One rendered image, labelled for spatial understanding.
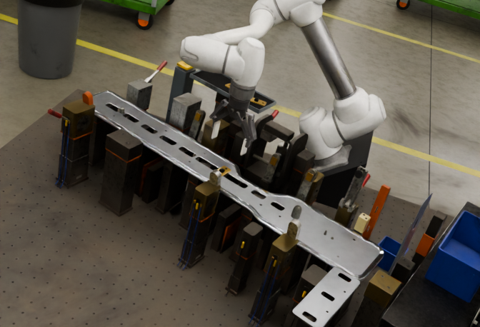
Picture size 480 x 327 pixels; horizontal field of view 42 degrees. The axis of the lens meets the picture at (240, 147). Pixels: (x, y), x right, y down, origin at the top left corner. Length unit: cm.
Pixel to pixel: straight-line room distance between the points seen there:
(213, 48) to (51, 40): 280
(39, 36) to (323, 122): 261
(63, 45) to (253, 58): 292
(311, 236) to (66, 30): 307
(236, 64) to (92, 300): 93
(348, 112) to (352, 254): 79
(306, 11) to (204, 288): 117
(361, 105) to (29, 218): 144
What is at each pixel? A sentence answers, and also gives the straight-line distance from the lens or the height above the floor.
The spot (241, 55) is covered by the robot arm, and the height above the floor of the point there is 150.
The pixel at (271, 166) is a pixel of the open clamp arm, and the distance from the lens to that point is 240.
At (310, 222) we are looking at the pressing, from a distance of 226.
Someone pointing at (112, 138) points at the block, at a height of 103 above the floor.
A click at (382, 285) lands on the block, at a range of 203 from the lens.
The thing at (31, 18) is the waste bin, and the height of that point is 47.
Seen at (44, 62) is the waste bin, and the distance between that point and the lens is 489.
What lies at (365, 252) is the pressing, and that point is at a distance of 223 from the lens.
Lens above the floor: 232
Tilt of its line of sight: 31 degrees down
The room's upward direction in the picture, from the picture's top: 15 degrees clockwise
